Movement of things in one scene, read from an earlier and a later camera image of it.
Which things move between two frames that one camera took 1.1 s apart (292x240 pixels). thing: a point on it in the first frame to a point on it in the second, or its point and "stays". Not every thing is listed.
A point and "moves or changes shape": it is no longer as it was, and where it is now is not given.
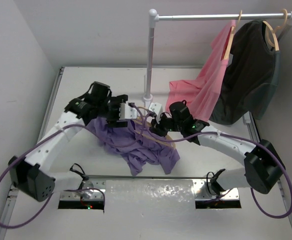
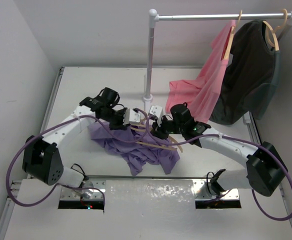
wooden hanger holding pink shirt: (232, 31) stays
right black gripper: (157, 128) stays
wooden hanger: (146, 126) moves or changes shape
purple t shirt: (133, 147) stays
